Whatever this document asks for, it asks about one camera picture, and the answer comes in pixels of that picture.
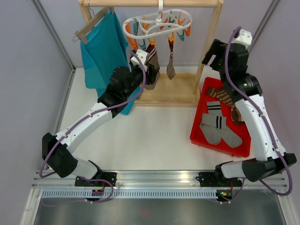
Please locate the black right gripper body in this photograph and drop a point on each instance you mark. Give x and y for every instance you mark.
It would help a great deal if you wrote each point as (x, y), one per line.
(218, 48)

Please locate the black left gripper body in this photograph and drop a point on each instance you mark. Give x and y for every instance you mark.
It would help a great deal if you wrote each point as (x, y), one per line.
(150, 78)

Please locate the beige sock maroon striped cuff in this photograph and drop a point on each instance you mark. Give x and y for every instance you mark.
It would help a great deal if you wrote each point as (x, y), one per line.
(170, 68)

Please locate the orange clothespin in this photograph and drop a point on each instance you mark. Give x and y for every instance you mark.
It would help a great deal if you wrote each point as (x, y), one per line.
(171, 38)
(133, 43)
(187, 31)
(152, 42)

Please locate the brown striped sock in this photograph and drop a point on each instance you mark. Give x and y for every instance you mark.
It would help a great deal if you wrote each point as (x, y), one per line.
(223, 96)

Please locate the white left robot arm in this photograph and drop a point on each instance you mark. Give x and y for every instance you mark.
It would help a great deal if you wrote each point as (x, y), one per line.
(57, 150)

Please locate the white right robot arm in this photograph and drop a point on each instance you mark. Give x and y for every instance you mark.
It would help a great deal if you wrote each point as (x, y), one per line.
(246, 93)

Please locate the wooden clothes hanger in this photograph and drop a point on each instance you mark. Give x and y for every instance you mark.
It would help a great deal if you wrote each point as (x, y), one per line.
(88, 27)

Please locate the wooden clothes rack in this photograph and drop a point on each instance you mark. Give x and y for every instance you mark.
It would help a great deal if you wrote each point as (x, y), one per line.
(183, 89)

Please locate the teal clothespin front right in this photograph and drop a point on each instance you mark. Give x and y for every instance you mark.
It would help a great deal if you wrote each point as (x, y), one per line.
(181, 36)

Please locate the teal t-shirt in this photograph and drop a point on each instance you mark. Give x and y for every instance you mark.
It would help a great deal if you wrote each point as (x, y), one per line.
(105, 50)

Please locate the grey sock black stripes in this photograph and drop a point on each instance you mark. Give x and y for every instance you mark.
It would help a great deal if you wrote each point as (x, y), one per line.
(215, 118)

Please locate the red plastic tray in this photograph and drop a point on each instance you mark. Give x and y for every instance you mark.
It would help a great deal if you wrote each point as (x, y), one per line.
(197, 136)

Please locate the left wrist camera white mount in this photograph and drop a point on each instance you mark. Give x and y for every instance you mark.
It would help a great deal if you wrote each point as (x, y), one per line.
(139, 59)

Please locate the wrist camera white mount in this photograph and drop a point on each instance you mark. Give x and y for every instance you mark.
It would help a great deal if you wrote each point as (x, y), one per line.
(139, 59)
(244, 37)

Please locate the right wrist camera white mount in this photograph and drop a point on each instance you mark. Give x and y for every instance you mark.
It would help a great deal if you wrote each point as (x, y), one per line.
(244, 37)

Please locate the white clip hanger frame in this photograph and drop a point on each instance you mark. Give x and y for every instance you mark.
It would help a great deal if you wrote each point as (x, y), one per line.
(162, 22)

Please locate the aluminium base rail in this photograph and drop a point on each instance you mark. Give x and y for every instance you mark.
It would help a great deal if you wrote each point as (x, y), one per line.
(130, 179)

